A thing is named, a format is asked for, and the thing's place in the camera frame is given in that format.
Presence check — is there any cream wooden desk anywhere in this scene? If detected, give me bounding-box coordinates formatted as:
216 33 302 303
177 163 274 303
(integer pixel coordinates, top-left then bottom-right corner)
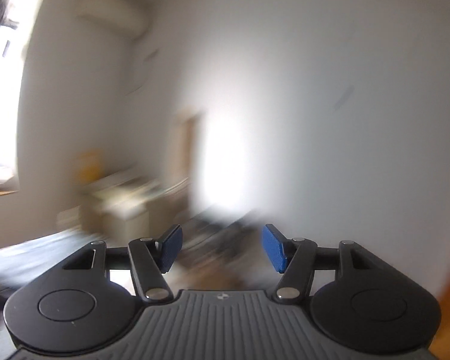
58 170 190 250

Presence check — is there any window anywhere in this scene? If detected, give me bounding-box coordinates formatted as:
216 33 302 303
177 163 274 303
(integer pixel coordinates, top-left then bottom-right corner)
0 0 46 199

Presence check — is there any wooden door frame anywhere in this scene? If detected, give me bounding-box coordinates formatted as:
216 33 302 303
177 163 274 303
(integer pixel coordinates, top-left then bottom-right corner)
174 110 205 218

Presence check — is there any yellow box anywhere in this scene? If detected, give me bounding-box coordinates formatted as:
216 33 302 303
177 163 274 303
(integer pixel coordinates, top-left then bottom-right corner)
77 149 102 186

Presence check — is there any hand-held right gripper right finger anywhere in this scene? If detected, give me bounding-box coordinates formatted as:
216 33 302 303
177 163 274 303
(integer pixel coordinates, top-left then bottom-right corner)
262 224 389 304

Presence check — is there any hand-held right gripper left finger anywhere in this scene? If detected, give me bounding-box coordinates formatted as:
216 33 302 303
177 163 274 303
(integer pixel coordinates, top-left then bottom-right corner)
62 224 184 304

